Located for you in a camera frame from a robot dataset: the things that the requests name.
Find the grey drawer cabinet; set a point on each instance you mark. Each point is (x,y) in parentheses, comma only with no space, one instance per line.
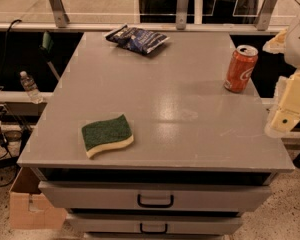
(193,139)

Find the drawer black handle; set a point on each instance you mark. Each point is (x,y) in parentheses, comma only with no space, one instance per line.
(153,229)
(152,202)

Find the left metal bracket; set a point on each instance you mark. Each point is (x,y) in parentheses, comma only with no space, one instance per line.
(60,17)

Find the green and yellow sponge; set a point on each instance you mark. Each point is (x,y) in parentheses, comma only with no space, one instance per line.
(107,135)

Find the metal bracket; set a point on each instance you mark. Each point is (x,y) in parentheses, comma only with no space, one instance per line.
(60,17)
(181,14)
(262,21)

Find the right metal bracket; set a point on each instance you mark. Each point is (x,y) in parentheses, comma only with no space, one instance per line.
(262,21)

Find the blue chip bag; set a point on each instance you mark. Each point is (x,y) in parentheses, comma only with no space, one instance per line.
(135,39)

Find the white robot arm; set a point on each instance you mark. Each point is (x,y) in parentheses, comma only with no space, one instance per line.
(286,42)

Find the clear plastic water bottle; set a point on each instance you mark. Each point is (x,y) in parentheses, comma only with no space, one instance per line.
(30,87)

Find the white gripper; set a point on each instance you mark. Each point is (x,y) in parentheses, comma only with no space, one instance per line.
(299,47)

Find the middle metal bracket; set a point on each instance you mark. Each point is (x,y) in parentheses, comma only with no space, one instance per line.
(181,14)

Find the orange soda can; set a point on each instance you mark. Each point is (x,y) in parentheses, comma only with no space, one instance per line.
(241,66)

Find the green handled tool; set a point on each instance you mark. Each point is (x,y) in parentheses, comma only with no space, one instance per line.
(45,49)

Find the top drawer black handle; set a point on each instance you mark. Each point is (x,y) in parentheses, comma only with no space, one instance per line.
(152,202)

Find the cardboard box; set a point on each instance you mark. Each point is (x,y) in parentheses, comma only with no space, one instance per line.
(29,208)

